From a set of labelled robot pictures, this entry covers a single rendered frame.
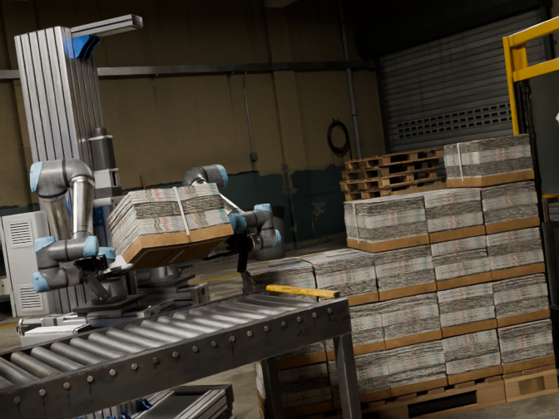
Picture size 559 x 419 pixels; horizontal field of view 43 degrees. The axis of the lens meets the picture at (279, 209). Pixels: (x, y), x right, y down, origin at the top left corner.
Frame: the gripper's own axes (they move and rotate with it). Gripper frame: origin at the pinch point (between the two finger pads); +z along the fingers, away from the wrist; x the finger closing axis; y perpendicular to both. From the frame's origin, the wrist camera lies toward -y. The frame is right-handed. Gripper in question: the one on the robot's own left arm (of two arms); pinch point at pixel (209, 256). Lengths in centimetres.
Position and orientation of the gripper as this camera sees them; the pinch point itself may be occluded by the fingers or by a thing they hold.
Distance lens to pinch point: 293.3
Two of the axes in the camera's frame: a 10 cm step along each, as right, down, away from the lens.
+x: 4.9, -3.8, -7.8
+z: -8.1, 1.4, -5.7
